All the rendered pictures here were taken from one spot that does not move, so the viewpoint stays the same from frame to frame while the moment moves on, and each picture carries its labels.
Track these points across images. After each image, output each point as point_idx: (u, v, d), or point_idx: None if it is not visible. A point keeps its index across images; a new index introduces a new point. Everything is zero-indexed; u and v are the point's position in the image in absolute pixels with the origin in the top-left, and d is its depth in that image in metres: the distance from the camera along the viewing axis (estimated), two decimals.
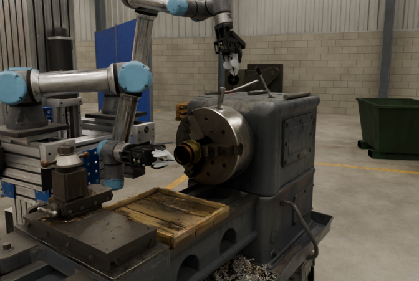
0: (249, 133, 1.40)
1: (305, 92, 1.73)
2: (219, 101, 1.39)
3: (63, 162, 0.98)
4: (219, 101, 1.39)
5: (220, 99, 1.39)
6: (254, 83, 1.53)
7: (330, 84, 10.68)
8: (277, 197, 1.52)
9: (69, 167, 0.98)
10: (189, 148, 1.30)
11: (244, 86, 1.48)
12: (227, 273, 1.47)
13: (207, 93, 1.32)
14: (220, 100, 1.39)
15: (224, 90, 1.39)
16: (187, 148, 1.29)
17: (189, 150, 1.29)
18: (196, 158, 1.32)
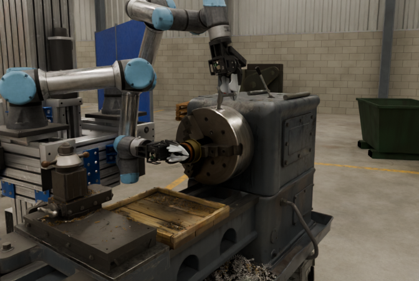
0: (249, 133, 1.40)
1: (305, 92, 1.73)
2: (217, 100, 1.41)
3: (63, 162, 0.98)
4: (218, 100, 1.41)
5: (218, 98, 1.41)
6: (231, 94, 1.19)
7: (330, 84, 10.68)
8: (277, 197, 1.52)
9: (69, 167, 0.98)
10: (190, 146, 1.31)
11: (227, 93, 1.26)
12: (227, 273, 1.47)
13: (216, 87, 1.48)
14: (217, 99, 1.41)
15: (220, 90, 1.38)
16: (188, 146, 1.30)
17: (189, 148, 1.29)
18: (197, 157, 1.32)
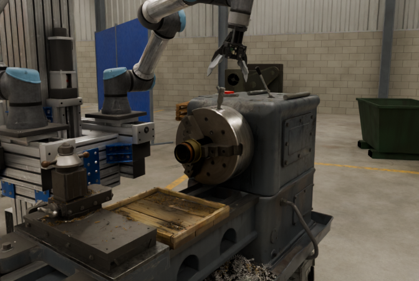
0: (249, 133, 1.40)
1: (305, 92, 1.73)
2: (218, 100, 1.41)
3: (63, 162, 0.98)
4: (218, 100, 1.41)
5: (218, 98, 1.41)
6: (232, 95, 1.19)
7: (330, 84, 10.68)
8: (277, 197, 1.52)
9: (69, 167, 0.98)
10: (190, 146, 1.31)
11: (228, 94, 1.26)
12: (227, 273, 1.47)
13: (216, 87, 1.48)
14: (217, 99, 1.41)
15: (221, 90, 1.38)
16: (188, 146, 1.30)
17: (189, 148, 1.29)
18: (197, 157, 1.32)
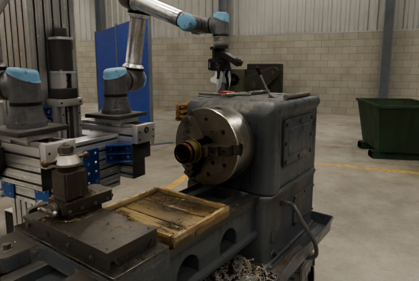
0: (249, 133, 1.40)
1: (305, 92, 1.73)
2: (230, 96, 1.67)
3: (63, 162, 0.98)
4: (230, 95, 1.67)
5: (231, 96, 1.68)
6: (202, 95, 1.85)
7: (330, 84, 10.68)
8: (277, 197, 1.52)
9: (69, 167, 0.98)
10: (190, 146, 1.31)
11: (212, 95, 1.80)
12: (227, 273, 1.47)
13: (249, 96, 1.65)
14: (230, 96, 1.67)
15: None
16: (188, 146, 1.30)
17: (189, 148, 1.29)
18: (197, 157, 1.32)
